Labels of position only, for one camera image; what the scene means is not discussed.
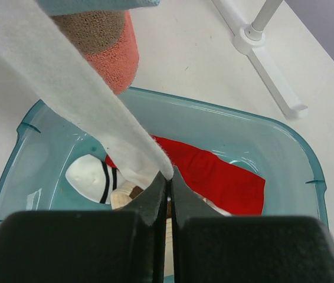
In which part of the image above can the red sock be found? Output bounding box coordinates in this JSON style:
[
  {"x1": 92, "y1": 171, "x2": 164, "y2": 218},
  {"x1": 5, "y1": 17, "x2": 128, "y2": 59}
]
[{"x1": 104, "y1": 134, "x2": 267, "y2": 216}]

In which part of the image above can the teal plastic basin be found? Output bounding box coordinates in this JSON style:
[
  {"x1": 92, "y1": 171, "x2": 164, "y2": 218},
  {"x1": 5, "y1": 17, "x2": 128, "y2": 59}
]
[{"x1": 0, "y1": 88, "x2": 328, "y2": 227}]

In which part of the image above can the coral brown towel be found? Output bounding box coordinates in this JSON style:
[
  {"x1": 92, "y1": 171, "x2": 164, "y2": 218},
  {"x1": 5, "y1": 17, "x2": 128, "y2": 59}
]
[{"x1": 37, "y1": 1, "x2": 139, "y2": 95}]

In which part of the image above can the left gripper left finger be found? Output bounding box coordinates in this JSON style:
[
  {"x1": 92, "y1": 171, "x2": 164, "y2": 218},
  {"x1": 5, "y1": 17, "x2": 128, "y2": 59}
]
[{"x1": 0, "y1": 174, "x2": 167, "y2": 282}]

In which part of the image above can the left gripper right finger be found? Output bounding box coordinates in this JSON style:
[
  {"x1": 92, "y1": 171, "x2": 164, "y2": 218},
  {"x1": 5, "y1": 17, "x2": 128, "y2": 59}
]
[{"x1": 169, "y1": 169, "x2": 334, "y2": 282}]

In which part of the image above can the white silver clothes rack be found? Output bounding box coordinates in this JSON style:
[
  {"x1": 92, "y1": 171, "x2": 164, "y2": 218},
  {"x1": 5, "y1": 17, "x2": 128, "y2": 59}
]
[{"x1": 213, "y1": 1, "x2": 308, "y2": 119}]

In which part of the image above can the white cloth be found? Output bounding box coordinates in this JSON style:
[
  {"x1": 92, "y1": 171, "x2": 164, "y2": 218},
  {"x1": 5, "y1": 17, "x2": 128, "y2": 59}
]
[{"x1": 0, "y1": 1, "x2": 173, "y2": 187}]

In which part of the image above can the white black-striped sock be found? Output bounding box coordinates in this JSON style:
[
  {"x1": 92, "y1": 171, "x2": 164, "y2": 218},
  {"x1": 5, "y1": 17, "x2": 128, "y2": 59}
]
[{"x1": 66, "y1": 154, "x2": 126, "y2": 205}]

